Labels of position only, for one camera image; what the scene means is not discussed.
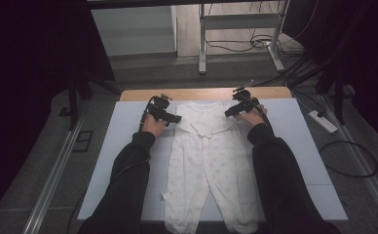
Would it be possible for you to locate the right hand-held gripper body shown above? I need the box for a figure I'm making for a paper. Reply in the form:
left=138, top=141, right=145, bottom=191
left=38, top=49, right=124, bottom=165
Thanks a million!
left=231, top=85, right=263, bottom=114

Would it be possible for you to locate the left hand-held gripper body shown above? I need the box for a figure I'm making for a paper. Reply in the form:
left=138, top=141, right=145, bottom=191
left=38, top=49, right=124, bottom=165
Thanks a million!
left=146, top=93, right=174, bottom=124

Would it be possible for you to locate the white baby romper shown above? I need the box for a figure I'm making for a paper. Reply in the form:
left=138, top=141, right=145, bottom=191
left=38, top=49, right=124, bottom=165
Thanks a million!
left=162, top=100, right=259, bottom=234

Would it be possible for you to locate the person's left hand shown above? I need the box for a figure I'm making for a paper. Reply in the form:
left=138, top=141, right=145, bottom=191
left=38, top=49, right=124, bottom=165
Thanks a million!
left=141, top=111, right=170, bottom=138

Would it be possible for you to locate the person's right hand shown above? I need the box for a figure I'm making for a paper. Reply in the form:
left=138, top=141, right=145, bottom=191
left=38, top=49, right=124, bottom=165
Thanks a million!
left=235, top=104, right=269, bottom=129

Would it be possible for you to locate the wooden table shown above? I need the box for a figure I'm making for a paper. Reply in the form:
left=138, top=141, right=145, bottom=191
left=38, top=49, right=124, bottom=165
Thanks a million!
left=118, top=85, right=294, bottom=102

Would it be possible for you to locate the pale blue table mat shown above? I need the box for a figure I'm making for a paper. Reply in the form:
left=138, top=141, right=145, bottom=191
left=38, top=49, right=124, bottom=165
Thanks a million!
left=77, top=97, right=350, bottom=222

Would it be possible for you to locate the white metal stand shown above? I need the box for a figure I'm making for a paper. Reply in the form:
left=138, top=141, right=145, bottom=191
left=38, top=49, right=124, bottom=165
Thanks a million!
left=197, top=0, right=291, bottom=76

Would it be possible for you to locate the grey cabinet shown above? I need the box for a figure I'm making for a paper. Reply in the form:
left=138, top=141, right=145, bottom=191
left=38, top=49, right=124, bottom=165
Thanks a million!
left=90, top=5, right=179, bottom=58

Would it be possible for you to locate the white power strip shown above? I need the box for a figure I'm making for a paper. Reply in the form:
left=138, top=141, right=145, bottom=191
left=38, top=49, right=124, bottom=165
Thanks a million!
left=308, top=109, right=339, bottom=135

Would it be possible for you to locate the dark floor socket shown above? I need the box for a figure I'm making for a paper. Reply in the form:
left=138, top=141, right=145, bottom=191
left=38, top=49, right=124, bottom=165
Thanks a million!
left=72, top=130, right=95, bottom=154

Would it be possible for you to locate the black stand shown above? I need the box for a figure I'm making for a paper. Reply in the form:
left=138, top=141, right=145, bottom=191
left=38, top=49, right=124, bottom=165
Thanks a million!
left=67, top=72, right=122, bottom=132
left=287, top=62, right=357, bottom=127

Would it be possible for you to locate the dark curtain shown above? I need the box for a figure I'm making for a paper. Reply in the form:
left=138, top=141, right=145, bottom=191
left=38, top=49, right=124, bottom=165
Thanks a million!
left=282, top=0, right=378, bottom=152
left=0, top=0, right=117, bottom=213

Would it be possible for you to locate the left hand-held gripper black cable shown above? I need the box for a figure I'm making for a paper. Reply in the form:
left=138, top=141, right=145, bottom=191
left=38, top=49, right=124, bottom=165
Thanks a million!
left=65, top=97, right=156, bottom=234

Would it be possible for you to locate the hand-held gripper black cable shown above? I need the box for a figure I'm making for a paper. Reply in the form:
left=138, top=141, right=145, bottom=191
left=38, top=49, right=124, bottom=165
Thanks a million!
left=247, top=97, right=378, bottom=179
left=65, top=97, right=156, bottom=234

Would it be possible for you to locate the black cable bundle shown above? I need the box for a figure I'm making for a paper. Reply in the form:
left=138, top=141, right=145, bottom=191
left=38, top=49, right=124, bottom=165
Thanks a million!
left=205, top=30, right=306, bottom=59

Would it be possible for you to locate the aluminium rail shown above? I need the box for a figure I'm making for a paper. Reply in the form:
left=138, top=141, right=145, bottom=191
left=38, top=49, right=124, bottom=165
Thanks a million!
left=318, top=93, right=378, bottom=232
left=21, top=115, right=86, bottom=234

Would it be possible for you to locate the right hand-held gripper black cable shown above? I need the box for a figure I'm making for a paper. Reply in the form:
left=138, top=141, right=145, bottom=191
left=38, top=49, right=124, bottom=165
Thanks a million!
left=247, top=97, right=378, bottom=179

